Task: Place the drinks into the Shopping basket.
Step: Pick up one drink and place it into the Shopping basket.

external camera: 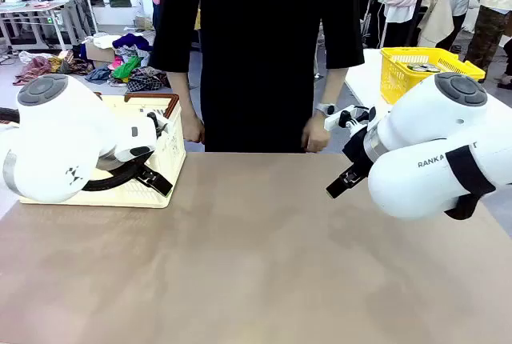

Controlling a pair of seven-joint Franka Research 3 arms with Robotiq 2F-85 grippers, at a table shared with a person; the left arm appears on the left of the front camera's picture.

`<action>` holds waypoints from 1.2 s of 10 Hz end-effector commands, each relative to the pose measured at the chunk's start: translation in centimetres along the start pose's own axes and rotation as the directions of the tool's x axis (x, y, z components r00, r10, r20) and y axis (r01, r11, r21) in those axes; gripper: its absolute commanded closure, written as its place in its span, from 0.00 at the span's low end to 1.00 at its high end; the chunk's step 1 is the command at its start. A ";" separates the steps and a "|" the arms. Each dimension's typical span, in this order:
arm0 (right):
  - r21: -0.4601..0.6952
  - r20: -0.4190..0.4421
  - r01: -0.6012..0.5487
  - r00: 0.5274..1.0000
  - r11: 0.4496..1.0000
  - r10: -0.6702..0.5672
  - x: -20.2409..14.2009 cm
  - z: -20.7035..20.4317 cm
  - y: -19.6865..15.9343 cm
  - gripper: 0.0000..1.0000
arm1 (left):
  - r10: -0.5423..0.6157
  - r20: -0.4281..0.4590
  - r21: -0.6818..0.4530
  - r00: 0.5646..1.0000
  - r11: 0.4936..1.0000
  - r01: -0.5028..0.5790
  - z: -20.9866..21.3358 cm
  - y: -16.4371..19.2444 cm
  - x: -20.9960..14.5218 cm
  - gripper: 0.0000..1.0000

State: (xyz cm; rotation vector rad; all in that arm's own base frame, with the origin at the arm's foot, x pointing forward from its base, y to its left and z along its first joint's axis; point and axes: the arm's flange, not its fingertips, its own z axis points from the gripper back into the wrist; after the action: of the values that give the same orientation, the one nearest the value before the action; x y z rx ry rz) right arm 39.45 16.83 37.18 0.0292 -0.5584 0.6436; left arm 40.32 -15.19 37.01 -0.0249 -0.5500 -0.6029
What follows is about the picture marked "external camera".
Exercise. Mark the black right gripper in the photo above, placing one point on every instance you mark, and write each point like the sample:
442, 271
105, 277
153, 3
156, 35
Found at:
360, 148

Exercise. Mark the person's right forearm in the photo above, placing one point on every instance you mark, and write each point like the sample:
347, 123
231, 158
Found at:
182, 92

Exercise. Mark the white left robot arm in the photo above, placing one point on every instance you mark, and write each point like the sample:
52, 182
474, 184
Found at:
60, 140

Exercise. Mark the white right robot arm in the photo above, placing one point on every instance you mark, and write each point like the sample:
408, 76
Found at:
420, 120

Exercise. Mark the person's left forearm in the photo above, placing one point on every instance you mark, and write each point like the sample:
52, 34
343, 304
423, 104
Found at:
334, 88

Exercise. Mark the yellow plastic basket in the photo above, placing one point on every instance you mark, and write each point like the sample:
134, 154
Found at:
400, 80

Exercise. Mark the person's left hand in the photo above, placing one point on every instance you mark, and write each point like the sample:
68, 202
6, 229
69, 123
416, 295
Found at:
316, 136

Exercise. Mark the person's right hand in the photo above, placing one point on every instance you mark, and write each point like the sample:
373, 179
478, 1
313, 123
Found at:
194, 130

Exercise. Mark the white wristwatch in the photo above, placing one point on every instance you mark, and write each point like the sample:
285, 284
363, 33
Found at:
323, 109

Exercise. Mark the dark checkered cloth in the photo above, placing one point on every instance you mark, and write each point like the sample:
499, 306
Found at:
146, 80

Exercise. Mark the white side table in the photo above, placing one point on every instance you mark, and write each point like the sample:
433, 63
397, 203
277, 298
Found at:
366, 80

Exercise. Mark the green cloth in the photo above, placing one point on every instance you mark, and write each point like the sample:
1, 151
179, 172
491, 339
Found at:
128, 66

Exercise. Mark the blue purple cloth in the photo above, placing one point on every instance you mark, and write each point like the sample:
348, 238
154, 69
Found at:
132, 42

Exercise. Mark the open cardboard box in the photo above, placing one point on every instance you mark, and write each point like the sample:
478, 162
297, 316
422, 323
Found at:
96, 53

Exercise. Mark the multicolour patterned cloth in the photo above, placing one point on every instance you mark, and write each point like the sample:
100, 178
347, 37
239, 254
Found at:
70, 62

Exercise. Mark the small cardboard box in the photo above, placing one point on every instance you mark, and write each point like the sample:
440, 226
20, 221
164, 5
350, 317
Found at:
143, 23

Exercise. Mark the person body in black clothes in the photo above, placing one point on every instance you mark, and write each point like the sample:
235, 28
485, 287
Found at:
260, 40

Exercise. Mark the red patterned cloth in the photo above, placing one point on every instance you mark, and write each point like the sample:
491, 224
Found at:
34, 68

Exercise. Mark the hanging cream coat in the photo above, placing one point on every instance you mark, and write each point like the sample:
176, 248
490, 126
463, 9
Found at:
436, 20

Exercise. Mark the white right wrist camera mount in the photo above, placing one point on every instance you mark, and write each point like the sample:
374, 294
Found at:
340, 117

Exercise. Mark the metal frame work table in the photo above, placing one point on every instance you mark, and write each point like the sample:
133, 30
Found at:
40, 4

